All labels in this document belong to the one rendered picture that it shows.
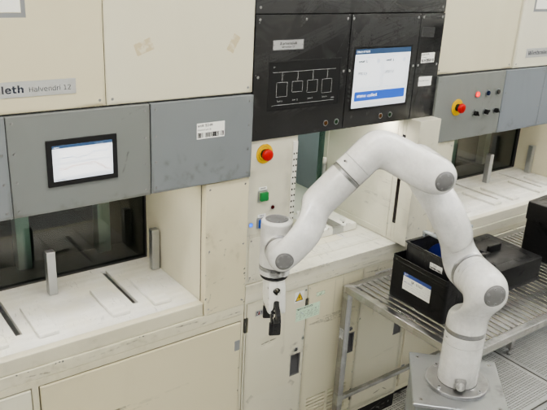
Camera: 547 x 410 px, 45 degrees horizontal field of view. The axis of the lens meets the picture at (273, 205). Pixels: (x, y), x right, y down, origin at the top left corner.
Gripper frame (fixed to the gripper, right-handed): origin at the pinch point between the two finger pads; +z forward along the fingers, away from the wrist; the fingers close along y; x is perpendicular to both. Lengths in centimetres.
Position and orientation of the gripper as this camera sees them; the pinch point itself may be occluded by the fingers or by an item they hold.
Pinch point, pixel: (271, 323)
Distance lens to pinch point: 188.6
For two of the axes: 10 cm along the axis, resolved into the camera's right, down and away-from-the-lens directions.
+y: -1.9, -3.6, 9.1
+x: -9.8, 0.2, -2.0
